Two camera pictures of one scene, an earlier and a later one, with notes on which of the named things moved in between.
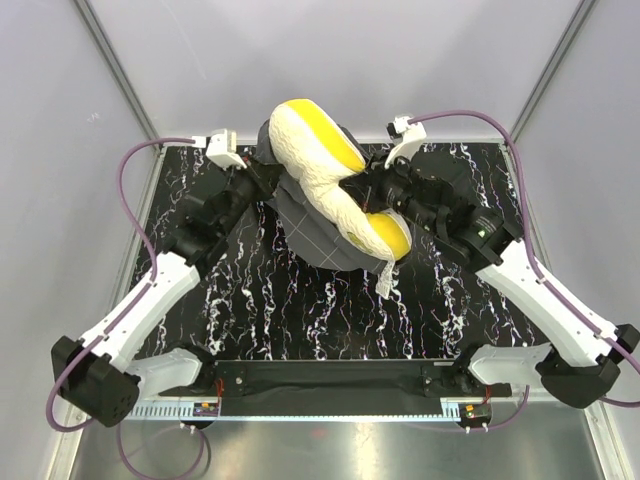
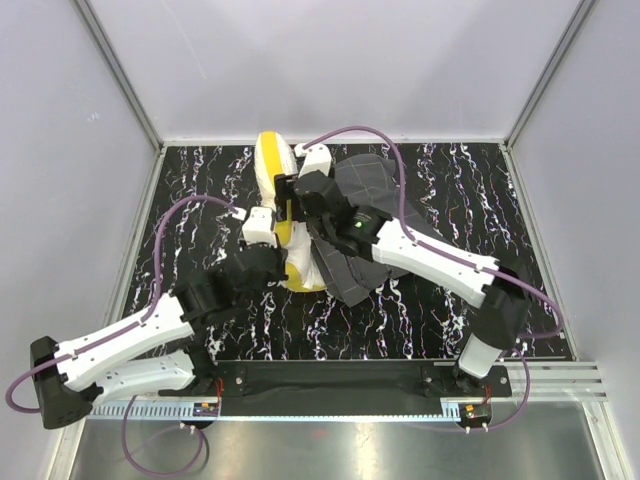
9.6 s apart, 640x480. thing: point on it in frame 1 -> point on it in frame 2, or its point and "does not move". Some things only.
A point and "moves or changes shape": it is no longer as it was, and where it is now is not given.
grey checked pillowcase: (303, 224) moves or changes shape
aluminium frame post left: (115, 67) does not move
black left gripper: (264, 177) -> (279, 275)
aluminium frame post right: (578, 18) does not move
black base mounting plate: (350, 378) does not move
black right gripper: (365, 186) -> (284, 192)
